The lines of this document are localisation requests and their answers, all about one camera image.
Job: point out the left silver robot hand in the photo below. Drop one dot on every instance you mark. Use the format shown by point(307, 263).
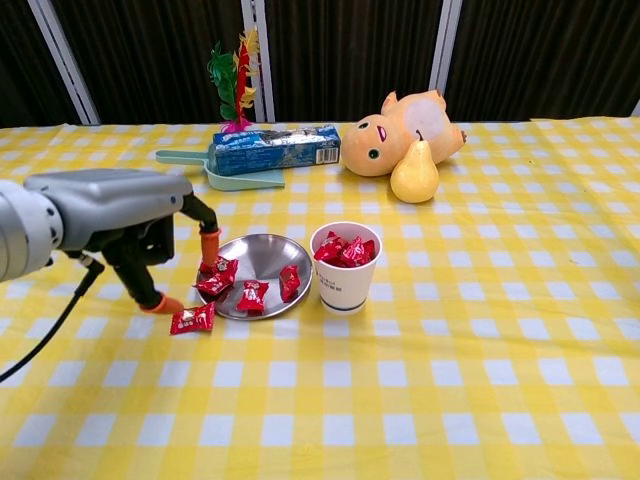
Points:
point(115, 200)

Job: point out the red candy heap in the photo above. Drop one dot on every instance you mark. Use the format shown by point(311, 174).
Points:
point(350, 252)

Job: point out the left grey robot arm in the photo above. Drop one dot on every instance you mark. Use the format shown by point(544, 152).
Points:
point(25, 230)

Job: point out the silver metal plate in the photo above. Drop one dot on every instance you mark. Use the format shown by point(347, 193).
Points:
point(265, 255)

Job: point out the white paper cup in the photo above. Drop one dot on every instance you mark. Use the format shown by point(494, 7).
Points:
point(345, 290)

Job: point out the teal plastic scoop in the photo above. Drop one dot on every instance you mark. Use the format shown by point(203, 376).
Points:
point(250, 181)

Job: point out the black pleated curtain panel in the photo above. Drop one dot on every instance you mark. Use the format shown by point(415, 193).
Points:
point(350, 50)
point(150, 55)
point(545, 55)
point(20, 55)

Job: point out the colourful feather shuttlecock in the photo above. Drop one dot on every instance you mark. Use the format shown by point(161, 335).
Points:
point(235, 95)

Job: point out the blue cookie package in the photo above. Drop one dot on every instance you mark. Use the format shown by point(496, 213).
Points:
point(275, 152)

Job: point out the orange plush chick toy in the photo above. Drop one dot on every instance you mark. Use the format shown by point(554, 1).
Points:
point(370, 145)

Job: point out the yellow pear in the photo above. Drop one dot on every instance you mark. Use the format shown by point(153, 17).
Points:
point(414, 177)

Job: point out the yellow white checkered tablecloth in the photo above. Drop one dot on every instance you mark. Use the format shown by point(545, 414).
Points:
point(450, 325)

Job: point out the grey metal frame post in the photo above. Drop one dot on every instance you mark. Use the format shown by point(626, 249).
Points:
point(266, 75)
point(62, 55)
point(445, 60)
point(636, 110)

